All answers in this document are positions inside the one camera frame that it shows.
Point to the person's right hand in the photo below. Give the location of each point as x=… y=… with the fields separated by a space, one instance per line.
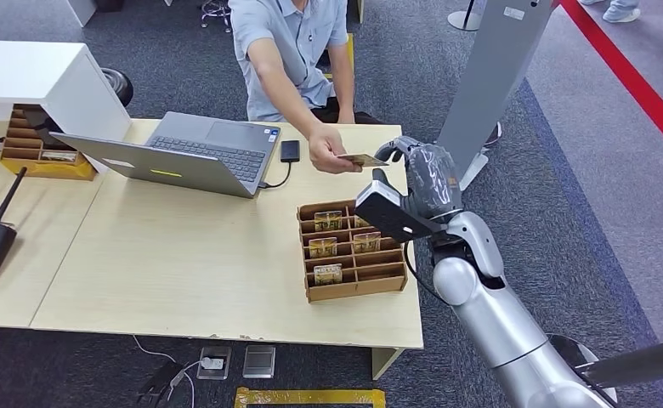
x=328 y=149

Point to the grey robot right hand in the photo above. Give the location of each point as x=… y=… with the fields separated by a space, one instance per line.
x=435 y=180

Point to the gold printed card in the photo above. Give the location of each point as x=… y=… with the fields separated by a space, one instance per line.
x=327 y=275
x=322 y=248
x=328 y=220
x=367 y=243
x=361 y=222
x=365 y=160

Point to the wooden card holder box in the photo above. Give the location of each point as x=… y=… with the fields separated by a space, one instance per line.
x=354 y=290

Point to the person's left forearm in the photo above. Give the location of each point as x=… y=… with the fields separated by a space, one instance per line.
x=343 y=90

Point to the person's right forearm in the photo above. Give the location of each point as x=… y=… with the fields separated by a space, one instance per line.
x=283 y=90

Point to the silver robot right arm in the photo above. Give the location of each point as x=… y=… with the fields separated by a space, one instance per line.
x=495 y=321

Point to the bystander person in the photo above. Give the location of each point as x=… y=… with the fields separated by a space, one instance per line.
x=618 y=10

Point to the card in wooden organizer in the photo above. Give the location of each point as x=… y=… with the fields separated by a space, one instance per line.
x=58 y=156

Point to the black phone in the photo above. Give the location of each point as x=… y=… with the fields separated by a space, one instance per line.
x=290 y=151

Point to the grey kiosk stand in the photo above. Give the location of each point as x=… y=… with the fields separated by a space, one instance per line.
x=495 y=79

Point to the grey laptop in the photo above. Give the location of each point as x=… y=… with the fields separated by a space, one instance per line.
x=196 y=163

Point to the silver stanchion base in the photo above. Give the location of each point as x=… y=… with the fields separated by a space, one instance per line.
x=464 y=21

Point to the metal chair base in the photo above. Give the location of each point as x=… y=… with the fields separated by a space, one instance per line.
x=216 y=11

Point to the wooden desk leg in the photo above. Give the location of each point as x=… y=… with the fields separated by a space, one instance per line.
x=385 y=360

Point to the black round wheel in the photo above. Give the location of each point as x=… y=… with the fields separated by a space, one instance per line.
x=120 y=84

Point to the red strip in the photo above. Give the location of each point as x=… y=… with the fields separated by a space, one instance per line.
x=630 y=79

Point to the metal floor plate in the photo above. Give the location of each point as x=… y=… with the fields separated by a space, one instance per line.
x=259 y=361

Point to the floor socket with white plug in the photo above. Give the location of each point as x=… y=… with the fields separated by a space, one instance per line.
x=213 y=363

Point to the dark metallic robot bar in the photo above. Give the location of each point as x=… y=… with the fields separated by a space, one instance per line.
x=641 y=360

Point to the white furniture corner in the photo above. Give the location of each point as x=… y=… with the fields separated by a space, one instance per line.
x=81 y=10

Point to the black power adapter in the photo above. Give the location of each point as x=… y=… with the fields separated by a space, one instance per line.
x=157 y=385

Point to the white cabinet box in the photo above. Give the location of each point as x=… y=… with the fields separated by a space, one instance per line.
x=38 y=73

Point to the wooden organizer on yellow base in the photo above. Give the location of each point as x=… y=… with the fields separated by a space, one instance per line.
x=27 y=152

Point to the wrist camera with black bracket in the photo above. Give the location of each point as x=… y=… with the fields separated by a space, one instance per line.
x=393 y=214

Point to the yellow tape frame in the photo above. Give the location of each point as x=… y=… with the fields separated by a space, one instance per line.
x=309 y=397

